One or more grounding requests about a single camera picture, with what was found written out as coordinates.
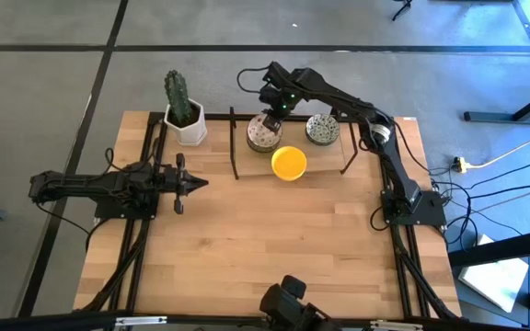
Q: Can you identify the silver bracket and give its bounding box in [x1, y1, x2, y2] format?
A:
[368, 320, 425, 331]
[114, 315, 168, 327]

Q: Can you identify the white faceted plant pot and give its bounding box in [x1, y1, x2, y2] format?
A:
[163, 97, 209, 147]

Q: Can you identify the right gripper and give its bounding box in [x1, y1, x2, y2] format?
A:
[258, 85, 299, 134]

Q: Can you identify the wooden shelf with black frame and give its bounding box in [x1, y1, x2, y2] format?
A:
[228, 101, 361, 181]

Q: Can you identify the black aluminium rig frame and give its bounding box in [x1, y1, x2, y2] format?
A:
[72, 111, 463, 323]

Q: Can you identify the black desk leg frame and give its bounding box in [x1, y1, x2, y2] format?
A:
[463, 0, 530, 126]

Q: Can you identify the black tripod leg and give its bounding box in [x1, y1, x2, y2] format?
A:
[391, 0, 414, 22]

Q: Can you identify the white board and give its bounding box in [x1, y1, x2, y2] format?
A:
[457, 233, 530, 314]

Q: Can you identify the green cactus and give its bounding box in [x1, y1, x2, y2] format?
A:
[163, 69, 193, 124]

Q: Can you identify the black floor cable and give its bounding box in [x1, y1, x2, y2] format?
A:
[34, 200, 98, 253]

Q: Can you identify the yellow plastic bowl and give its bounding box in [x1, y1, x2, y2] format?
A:
[271, 145, 308, 182]

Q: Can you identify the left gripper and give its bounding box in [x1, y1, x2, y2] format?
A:
[156, 153, 210, 215]

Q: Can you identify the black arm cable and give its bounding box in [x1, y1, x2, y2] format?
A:
[236, 66, 273, 96]
[104, 146, 156, 174]

